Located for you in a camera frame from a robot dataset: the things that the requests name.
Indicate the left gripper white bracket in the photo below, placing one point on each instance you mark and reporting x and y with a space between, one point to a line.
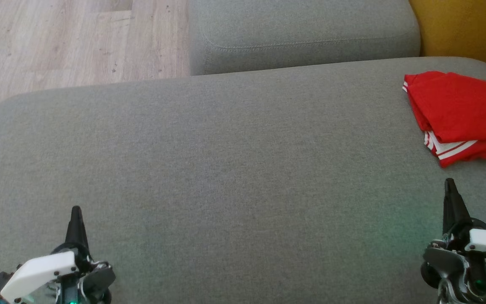
40 270

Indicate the red basketball jersey white trim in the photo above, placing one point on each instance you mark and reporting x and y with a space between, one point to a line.
458 105

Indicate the grey fabric sofa seat cushion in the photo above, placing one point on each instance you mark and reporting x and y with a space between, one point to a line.
226 190

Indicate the mustard yellow upholstered panel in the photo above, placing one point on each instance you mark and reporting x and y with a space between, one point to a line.
466 29

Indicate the grey fabric sofa back cushion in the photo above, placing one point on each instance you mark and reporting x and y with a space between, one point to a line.
302 33

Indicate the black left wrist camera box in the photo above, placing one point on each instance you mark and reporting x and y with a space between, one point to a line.
0 286

